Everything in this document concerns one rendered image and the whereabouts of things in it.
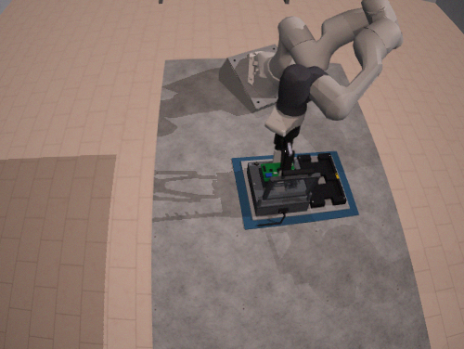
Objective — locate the green circuit board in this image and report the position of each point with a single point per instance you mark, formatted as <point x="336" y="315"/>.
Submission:
<point x="270" y="169"/>

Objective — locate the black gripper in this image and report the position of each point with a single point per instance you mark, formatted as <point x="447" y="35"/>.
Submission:
<point x="286" y="144"/>

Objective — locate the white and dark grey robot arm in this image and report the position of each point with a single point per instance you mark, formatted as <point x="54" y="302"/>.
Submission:
<point x="298" y="51"/>

